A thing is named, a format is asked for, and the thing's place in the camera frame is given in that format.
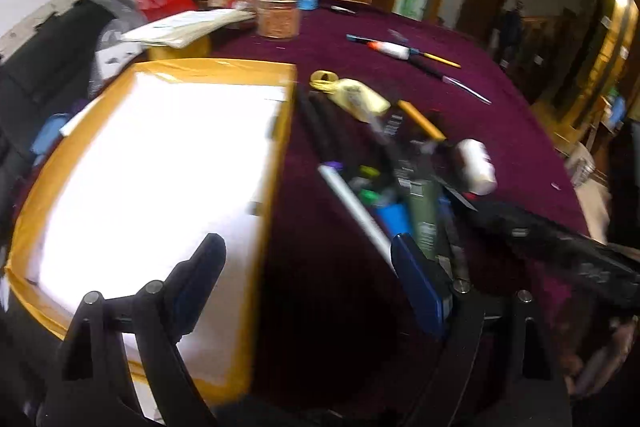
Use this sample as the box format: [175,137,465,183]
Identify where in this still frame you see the yellow taped cardboard box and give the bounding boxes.
[5,58,299,405]

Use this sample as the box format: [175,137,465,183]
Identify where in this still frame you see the clear jar orange label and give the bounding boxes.
[256,0,302,40]

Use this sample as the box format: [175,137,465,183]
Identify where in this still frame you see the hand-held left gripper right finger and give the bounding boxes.
[391,233,573,427]

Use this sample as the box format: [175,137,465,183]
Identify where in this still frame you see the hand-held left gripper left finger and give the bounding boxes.
[37,233,227,427]

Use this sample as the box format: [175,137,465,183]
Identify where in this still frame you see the olive green tube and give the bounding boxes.
[406,178,445,260]

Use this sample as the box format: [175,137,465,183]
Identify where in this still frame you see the white pill bottle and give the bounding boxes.
[451,138,499,197]

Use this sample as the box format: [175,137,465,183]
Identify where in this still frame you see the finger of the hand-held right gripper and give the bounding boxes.
[431,172,481,214]

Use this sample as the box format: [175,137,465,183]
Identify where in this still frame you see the maroon velvet tablecloth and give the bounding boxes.
[10,0,611,427]

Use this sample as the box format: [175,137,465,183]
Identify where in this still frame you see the white glue bottle orange cap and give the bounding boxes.
[366,40,412,60]

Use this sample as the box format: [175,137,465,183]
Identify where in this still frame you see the pale yellow ring loops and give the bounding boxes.
[309,70,342,94]

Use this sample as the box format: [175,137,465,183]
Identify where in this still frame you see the black backpack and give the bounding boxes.
[0,0,147,212]

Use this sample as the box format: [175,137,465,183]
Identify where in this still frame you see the person's right hand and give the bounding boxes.
[562,309,640,400]

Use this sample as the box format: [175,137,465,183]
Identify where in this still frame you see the black marker purple cap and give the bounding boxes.
[295,86,335,170]

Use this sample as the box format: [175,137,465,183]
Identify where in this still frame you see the pale yellow zip case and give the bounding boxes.
[332,78,392,124]

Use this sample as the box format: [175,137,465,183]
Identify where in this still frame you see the stack of papers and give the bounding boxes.
[121,8,257,51]

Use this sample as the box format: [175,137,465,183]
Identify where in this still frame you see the yellow pencil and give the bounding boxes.
[419,51,462,69]

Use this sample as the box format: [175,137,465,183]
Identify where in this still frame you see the white pen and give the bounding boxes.
[318,161,397,279]

